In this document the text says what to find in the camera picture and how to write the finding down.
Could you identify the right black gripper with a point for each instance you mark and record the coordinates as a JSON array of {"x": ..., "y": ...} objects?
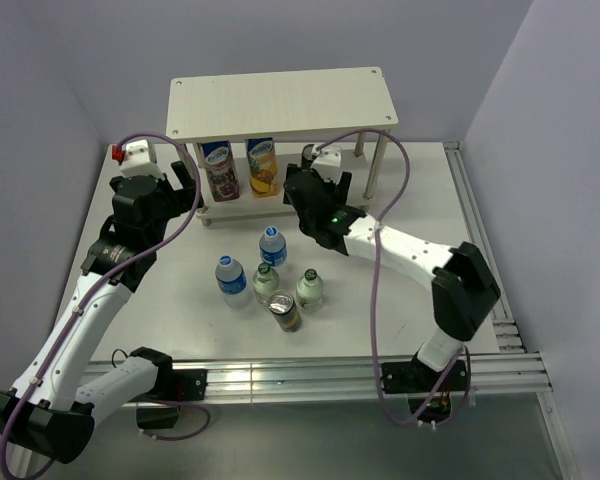
[{"x": 339, "y": 192}]

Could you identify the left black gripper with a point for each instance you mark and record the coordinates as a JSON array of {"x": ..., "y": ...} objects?
[{"x": 182, "y": 200}]

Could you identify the black Schweppes can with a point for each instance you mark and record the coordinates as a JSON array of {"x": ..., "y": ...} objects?
[
  {"x": 307, "y": 156},
  {"x": 283, "y": 307}
]

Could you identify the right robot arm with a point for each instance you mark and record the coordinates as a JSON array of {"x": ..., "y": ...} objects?
[{"x": 463, "y": 287}]

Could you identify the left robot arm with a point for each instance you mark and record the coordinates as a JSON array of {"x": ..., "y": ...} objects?
[{"x": 47, "y": 410}]

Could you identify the white two-tier shelf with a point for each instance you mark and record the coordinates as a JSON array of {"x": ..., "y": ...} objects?
[{"x": 293, "y": 108}]

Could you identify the grape juice carton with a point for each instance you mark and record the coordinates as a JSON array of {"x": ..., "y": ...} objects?
[{"x": 219, "y": 165}]

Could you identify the pineapple juice carton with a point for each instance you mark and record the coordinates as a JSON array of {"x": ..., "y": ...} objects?
[{"x": 263, "y": 169}]

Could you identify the rear Pocari water bottle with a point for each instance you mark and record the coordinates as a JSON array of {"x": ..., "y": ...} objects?
[{"x": 273, "y": 247}]

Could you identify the pocari water bottle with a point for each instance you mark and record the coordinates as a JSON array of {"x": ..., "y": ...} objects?
[
  {"x": 273, "y": 247},
  {"x": 232, "y": 282}
]

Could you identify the front Pocari water bottle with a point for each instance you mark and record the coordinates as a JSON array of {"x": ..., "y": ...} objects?
[{"x": 232, "y": 282}]

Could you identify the right green-cap glass bottle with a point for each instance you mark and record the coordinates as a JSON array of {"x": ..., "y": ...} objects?
[{"x": 310, "y": 290}]

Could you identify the green-cap glass bottle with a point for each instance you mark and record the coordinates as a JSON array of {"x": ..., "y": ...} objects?
[
  {"x": 265, "y": 282},
  {"x": 310, "y": 290}
]

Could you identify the left green-cap glass bottle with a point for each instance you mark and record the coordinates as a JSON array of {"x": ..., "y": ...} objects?
[{"x": 265, "y": 282}]

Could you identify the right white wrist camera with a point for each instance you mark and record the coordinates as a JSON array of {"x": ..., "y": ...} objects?
[{"x": 327, "y": 162}]

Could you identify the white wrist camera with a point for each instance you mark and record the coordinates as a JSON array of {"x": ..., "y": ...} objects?
[
  {"x": 137, "y": 158},
  {"x": 327, "y": 162}
]

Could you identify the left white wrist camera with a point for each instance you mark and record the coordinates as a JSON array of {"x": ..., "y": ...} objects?
[{"x": 137, "y": 158}]

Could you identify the aluminium front rail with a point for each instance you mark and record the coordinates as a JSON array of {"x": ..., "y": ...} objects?
[{"x": 342, "y": 379}]

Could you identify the aluminium rail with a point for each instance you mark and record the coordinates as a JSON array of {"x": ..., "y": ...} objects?
[
  {"x": 506, "y": 329},
  {"x": 342, "y": 379}
]

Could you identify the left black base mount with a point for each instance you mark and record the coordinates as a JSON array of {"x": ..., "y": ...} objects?
[{"x": 186, "y": 385}]

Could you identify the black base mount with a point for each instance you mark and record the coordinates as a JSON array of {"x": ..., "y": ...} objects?
[
  {"x": 413, "y": 377},
  {"x": 186, "y": 385}
]

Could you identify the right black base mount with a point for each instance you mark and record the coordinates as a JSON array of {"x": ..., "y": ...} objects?
[{"x": 413, "y": 377}]

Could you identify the aluminium right side rail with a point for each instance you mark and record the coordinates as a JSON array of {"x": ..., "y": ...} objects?
[{"x": 506, "y": 329}]

